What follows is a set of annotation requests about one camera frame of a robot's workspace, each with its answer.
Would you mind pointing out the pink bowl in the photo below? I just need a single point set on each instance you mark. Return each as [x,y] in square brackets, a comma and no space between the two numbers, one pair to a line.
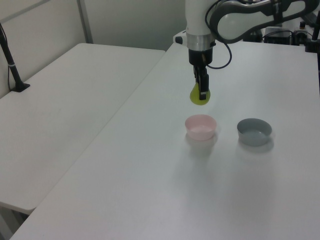
[200,130]

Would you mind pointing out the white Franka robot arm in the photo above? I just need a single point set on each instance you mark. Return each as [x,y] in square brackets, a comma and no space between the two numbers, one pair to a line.
[197,17]

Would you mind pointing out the black electronics equipment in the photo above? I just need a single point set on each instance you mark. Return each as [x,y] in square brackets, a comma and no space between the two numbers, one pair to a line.
[282,35]

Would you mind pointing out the yellow-green pear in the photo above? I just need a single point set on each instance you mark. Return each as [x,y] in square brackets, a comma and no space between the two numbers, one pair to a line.
[195,98]

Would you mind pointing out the grey bowl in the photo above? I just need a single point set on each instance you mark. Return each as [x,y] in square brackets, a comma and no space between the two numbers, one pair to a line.
[253,136]

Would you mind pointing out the grey partition frame post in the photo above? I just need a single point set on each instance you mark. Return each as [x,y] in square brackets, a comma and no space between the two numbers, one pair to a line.
[85,20]

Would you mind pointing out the black camera stand pole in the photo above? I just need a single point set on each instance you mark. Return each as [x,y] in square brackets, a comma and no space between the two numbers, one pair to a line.
[11,65]

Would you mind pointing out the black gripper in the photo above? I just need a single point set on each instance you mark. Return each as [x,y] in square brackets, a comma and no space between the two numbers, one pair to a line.
[200,56]

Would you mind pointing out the white side table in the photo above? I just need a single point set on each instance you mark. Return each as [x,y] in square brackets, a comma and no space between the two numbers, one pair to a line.
[62,112]

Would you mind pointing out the black clamped stand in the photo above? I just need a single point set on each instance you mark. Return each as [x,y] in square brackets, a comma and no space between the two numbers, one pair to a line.
[312,41]

